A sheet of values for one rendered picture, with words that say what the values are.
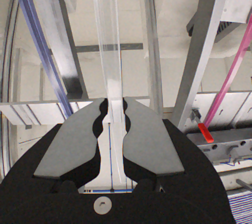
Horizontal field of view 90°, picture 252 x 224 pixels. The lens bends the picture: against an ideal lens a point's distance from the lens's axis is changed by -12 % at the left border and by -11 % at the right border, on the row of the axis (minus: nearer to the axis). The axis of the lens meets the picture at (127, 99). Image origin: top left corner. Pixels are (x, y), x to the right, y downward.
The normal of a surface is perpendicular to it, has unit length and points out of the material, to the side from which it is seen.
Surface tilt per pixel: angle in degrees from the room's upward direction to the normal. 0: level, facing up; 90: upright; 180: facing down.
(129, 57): 90
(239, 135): 134
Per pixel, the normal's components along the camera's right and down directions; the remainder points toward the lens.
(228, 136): -0.02, -0.75
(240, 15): 0.04, 0.66
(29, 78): 0.01, -0.08
